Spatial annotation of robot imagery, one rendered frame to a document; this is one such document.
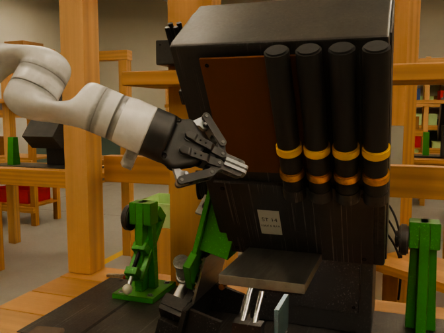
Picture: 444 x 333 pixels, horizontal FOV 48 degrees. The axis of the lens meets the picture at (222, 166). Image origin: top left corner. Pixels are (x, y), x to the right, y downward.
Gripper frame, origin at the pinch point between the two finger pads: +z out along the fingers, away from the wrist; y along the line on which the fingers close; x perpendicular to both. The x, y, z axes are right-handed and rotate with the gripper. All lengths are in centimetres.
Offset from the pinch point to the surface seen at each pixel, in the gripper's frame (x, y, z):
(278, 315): 27.2, -13.5, 22.7
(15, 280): 394, 0, -77
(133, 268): 72, -8, -5
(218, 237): 38.2, -0.3, 8.3
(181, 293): 53, -12, 7
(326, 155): 1.9, 9.4, 14.3
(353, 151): -1.3, 10.3, 17.4
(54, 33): 978, 569, -326
